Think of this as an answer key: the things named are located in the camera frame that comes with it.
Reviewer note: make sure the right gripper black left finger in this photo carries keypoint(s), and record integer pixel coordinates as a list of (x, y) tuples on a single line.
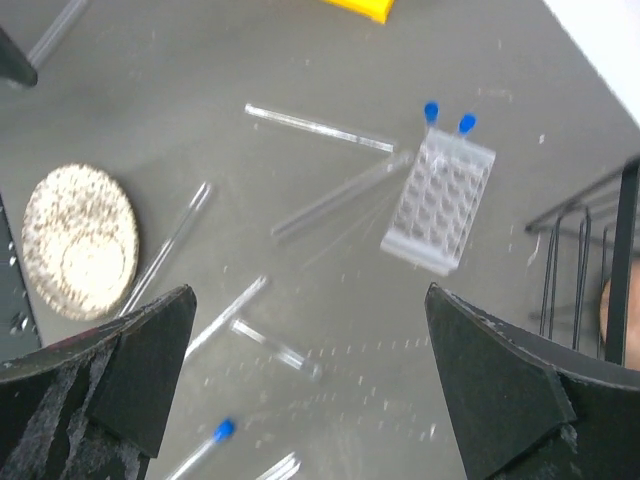
[(96, 405)]

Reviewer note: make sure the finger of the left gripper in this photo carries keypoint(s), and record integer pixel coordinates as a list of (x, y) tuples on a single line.
[(15, 66)]

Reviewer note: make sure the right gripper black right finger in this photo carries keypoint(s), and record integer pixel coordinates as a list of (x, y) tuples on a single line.
[(524, 407)]

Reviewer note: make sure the blue capped tube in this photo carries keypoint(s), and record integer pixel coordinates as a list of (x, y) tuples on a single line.
[(431, 112), (466, 124), (223, 432)]

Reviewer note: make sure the glass tube near plate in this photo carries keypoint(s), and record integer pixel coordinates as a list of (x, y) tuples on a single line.
[(185, 224)]

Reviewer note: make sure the brown and yellow bowl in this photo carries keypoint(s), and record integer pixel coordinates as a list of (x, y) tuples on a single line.
[(632, 348)]

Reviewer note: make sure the speckled ceramic plate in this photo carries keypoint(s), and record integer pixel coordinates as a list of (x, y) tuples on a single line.
[(80, 241)]

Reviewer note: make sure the short clear glass tube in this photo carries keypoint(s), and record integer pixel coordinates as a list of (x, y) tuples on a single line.
[(279, 350)]

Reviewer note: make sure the clear acrylic tube rack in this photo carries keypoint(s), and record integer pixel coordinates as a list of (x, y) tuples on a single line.
[(438, 204)]

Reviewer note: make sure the clear tube centre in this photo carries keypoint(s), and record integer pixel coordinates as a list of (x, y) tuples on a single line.
[(225, 316)]

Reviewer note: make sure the long clear glass tube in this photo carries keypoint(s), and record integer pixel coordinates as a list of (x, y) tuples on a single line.
[(319, 128)]

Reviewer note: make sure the yellow test tube rack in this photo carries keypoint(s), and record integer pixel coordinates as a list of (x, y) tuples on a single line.
[(375, 10)]

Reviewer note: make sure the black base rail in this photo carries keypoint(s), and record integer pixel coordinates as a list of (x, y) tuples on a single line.
[(19, 331)]

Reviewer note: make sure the black wire basket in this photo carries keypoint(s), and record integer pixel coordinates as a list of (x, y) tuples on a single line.
[(602, 219)]

